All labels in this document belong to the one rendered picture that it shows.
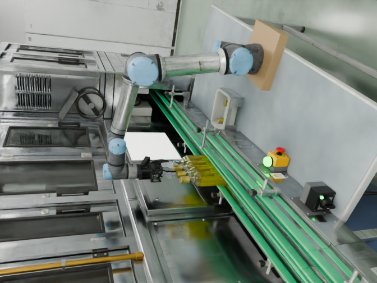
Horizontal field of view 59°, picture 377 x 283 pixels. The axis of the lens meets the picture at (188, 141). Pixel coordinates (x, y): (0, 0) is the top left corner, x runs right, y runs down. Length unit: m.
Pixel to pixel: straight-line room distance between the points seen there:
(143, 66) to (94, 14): 3.82
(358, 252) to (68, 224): 1.12
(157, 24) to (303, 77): 4.01
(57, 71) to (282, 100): 1.51
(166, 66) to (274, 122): 0.58
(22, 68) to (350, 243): 2.08
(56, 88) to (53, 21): 2.74
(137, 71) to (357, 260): 1.01
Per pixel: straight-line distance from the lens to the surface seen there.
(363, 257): 1.21
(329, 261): 1.15
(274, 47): 1.60
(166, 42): 5.38
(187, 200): 1.67
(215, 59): 1.45
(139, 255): 1.35
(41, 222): 1.58
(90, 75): 2.44
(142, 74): 1.36
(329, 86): 1.37
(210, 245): 1.50
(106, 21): 5.17
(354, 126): 1.27
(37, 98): 2.51
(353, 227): 1.37
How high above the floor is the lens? 1.69
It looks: 21 degrees down
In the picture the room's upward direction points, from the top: 90 degrees counter-clockwise
